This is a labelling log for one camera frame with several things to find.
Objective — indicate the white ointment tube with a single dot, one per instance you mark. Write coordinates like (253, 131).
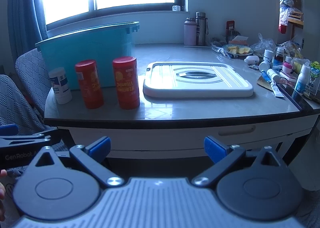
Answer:
(278, 90)

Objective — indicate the white plastic bin lid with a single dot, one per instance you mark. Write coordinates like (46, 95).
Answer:
(197, 80)

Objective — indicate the white bottle with blue label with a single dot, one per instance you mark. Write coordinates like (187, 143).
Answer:
(60, 85)

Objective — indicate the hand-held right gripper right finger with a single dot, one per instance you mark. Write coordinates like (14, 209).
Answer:
(213, 148)

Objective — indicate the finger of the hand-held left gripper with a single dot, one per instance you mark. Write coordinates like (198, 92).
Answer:
(8, 130)
(37, 139)

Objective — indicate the white medicine bottle blue label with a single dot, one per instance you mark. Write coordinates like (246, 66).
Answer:
(268, 56)

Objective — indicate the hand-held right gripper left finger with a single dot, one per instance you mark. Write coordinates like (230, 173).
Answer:
(100, 147)

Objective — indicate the wooden wall shelf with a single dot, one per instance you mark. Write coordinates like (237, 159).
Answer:
(296, 16)

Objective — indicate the orange tissue box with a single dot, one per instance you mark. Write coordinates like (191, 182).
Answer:
(238, 40)

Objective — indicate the plate of yellow fruit slices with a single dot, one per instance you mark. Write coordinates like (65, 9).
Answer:
(238, 50)

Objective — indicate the cartoon turtle packet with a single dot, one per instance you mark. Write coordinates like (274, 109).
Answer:
(314, 75)

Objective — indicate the red cylindrical bottle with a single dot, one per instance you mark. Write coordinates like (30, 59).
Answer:
(90, 85)
(126, 82)

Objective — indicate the person's left hand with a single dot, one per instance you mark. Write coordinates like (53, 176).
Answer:
(2, 190)

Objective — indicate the teal plastic storage bin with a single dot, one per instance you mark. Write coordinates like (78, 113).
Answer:
(87, 42)

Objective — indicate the grey marble desktop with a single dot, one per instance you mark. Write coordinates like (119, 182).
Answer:
(200, 109)

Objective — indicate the small white cup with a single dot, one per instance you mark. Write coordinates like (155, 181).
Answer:
(176, 8)

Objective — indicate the red and black packet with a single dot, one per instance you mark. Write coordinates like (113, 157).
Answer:
(230, 29)

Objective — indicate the brown perforated card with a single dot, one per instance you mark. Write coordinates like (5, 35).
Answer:
(263, 81)

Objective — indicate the grey quilted fabric chair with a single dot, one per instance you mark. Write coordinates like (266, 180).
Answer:
(27, 67)

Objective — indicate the clear plastic bag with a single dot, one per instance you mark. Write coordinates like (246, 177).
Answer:
(263, 44)

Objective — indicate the blue-grey curtain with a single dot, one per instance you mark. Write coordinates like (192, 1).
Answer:
(25, 5)

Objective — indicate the small white pill bottle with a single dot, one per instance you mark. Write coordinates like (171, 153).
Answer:
(252, 59)

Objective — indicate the crumpled plastic bags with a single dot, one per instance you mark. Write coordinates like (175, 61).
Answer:
(285, 7)

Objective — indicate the pink and white bottle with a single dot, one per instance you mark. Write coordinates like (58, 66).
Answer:
(287, 67)

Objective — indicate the pink thermos bottle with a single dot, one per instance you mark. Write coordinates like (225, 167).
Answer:
(190, 32)

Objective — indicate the white spray bottle blue label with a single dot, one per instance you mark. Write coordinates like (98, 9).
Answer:
(302, 80)

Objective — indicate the white bottle with blue band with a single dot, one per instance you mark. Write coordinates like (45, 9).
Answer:
(264, 65)

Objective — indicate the steel thermos bottle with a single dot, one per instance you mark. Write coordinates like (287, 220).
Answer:
(200, 30)

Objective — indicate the dark flat board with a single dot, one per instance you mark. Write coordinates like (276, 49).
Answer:
(297, 99)

